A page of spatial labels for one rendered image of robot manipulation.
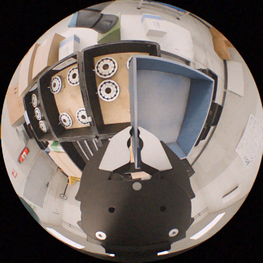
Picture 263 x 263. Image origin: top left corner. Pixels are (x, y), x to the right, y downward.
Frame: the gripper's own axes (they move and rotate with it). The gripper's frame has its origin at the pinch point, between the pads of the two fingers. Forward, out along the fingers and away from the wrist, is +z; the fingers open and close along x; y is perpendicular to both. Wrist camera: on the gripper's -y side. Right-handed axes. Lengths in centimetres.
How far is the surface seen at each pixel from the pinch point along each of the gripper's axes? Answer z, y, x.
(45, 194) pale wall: -62, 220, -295
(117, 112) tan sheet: 28.3, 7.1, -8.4
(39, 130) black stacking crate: 16, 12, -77
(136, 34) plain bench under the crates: 42, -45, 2
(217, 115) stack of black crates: 74, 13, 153
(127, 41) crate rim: 18.9, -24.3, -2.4
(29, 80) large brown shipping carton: 17, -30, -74
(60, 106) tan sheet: 25, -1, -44
